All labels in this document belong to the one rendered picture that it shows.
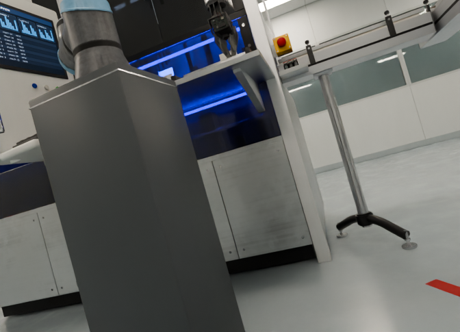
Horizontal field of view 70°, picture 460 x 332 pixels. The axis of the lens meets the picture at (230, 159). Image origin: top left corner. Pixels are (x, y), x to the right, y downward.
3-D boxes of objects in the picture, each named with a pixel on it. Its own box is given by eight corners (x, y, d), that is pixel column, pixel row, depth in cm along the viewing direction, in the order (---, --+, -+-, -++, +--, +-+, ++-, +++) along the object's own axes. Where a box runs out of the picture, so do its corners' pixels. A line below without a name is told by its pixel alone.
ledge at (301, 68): (283, 81, 161) (281, 77, 161) (309, 72, 158) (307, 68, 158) (279, 76, 148) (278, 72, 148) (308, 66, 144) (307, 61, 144)
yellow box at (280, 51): (278, 57, 154) (274, 43, 154) (293, 52, 152) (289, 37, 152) (276, 53, 147) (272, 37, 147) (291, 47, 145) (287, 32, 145)
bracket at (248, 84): (259, 112, 151) (251, 85, 151) (265, 110, 150) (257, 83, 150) (242, 104, 118) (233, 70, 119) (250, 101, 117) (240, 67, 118)
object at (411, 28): (281, 83, 157) (272, 52, 157) (285, 89, 172) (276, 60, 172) (438, 30, 139) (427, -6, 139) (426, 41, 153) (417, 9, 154)
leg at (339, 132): (356, 225, 163) (313, 78, 165) (375, 221, 160) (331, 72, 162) (359, 230, 154) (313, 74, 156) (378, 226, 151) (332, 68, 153)
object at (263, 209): (98, 265, 297) (72, 172, 299) (326, 213, 242) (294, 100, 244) (-8, 324, 200) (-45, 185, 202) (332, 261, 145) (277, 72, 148)
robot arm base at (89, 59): (112, 72, 71) (100, 29, 71) (60, 95, 76) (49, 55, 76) (150, 83, 85) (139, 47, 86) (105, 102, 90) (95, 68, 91)
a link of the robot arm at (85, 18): (74, 40, 73) (59, -19, 73) (68, 64, 84) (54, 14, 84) (127, 39, 79) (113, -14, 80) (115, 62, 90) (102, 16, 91)
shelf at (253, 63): (150, 124, 175) (150, 120, 175) (277, 81, 156) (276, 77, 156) (90, 118, 128) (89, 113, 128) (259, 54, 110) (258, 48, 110)
